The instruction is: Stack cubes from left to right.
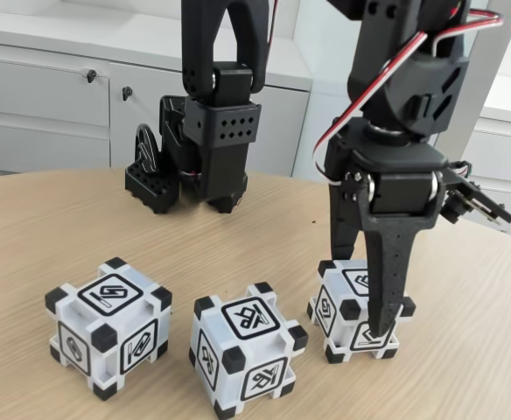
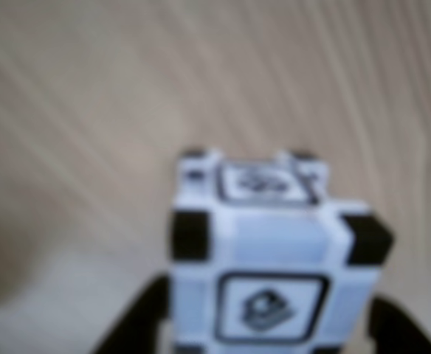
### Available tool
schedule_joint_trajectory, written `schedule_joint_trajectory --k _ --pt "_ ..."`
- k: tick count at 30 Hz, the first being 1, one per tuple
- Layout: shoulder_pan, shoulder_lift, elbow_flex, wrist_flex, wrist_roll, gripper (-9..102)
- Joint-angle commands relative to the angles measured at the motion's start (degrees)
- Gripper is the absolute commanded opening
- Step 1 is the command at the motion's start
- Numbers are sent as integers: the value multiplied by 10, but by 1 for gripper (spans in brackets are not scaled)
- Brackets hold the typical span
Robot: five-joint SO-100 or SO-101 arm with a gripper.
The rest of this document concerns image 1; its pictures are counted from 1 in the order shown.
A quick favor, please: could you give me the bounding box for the white cube with diamond symbol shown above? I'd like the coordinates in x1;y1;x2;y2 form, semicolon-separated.
306;258;417;365

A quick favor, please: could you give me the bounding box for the white cube with XR symbol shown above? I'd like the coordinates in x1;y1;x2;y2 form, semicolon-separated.
188;282;310;417

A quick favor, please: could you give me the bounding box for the white low cabinet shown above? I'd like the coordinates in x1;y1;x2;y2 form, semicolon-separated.
412;73;511;246

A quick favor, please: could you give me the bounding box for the black disc with white lines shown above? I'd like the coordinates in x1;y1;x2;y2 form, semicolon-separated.
135;124;158;174

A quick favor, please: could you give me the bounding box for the white cube with bolt symbol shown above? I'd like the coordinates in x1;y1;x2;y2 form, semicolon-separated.
44;256;173;403

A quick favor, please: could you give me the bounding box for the white cabinet with drawers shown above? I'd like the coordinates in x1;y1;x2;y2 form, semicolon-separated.
0;8;111;180

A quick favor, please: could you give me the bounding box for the camera board on black mount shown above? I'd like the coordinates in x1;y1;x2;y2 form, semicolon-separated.
441;168;511;228

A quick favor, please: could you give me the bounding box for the red white servo cable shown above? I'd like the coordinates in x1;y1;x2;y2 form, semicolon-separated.
312;9;505;185

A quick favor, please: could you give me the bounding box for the grey metal frame post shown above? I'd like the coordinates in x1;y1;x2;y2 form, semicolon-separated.
410;0;511;207

